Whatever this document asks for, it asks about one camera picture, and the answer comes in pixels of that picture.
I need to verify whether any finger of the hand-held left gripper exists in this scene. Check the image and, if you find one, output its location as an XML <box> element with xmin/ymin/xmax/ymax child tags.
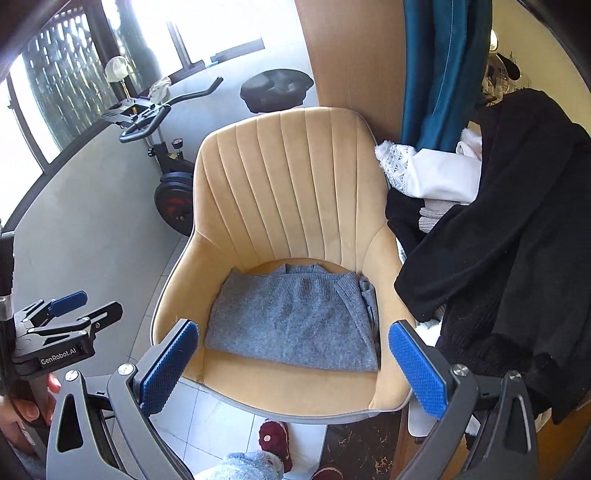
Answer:
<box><xmin>14</xmin><ymin>290</ymin><xmax>90</xmax><ymax>326</ymax></box>
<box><xmin>16</xmin><ymin>301</ymin><xmax>124</xmax><ymax>350</ymax></box>

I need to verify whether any black exercise bike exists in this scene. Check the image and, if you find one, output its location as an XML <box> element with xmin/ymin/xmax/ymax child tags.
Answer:
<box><xmin>100</xmin><ymin>68</ymin><xmax>315</xmax><ymax>238</ymax></box>

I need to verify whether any wooden wardrobe panel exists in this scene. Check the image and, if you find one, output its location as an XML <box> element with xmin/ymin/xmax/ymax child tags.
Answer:
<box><xmin>295</xmin><ymin>0</ymin><xmax>409</xmax><ymax>139</ymax></box>

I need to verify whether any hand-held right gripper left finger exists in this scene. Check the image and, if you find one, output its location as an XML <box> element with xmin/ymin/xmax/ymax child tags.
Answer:
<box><xmin>45</xmin><ymin>318</ymin><xmax>199</xmax><ymax>480</ymax></box>

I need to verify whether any grey knit sweater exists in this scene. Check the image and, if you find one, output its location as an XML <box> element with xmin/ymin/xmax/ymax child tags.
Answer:
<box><xmin>204</xmin><ymin>262</ymin><xmax>382</xmax><ymax>374</ymax></box>

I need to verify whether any cream cap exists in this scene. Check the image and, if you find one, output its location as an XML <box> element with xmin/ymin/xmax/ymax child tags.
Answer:
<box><xmin>104</xmin><ymin>55</ymin><xmax>131</xmax><ymax>85</ymax></box>

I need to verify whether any teal curtain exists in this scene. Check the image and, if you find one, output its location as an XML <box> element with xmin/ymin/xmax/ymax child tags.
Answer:
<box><xmin>401</xmin><ymin>0</ymin><xmax>494</xmax><ymax>153</ymax></box>

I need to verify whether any person's left hand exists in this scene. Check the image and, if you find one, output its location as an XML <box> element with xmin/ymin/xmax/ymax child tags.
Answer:
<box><xmin>0</xmin><ymin>373</ymin><xmax>62</xmax><ymax>457</ymax></box>

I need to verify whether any balcony window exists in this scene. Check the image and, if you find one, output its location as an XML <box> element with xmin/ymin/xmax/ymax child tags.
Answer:
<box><xmin>0</xmin><ymin>0</ymin><xmax>266</xmax><ymax>178</ymax></box>

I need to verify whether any black garment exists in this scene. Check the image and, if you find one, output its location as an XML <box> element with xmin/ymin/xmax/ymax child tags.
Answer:
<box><xmin>385</xmin><ymin>88</ymin><xmax>591</xmax><ymax>425</ymax></box>

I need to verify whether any grey white knit garment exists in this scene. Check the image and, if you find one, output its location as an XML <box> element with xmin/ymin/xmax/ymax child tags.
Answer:
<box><xmin>418</xmin><ymin>198</ymin><xmax>462</xmax><ymax>235</ymax></box>

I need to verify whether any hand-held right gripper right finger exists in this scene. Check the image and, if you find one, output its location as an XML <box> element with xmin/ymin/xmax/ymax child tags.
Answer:
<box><xmin>389</xmin><ymin>320</ymin><xmax>539</xmax><ymax>480</ymax></box>

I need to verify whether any white lace trimmed garment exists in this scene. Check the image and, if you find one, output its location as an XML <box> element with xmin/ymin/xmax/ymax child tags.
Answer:
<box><xmin>374</xmin><ymin>127</ymin><xmax>485</xmax><ymax>206</ymax></box>

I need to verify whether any beige upholstered chair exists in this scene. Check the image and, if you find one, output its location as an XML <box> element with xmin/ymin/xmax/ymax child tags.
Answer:
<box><xmin>151</xmin><ymin>107</ymin><xmax>416</xmax><ymax>414</ymax></box>

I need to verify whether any white cloth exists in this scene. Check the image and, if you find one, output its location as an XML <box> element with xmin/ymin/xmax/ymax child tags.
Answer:
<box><xmin>148</xmin><ymin>76</ymin><xmax>174</xmax><ymax>100</ymax></box>

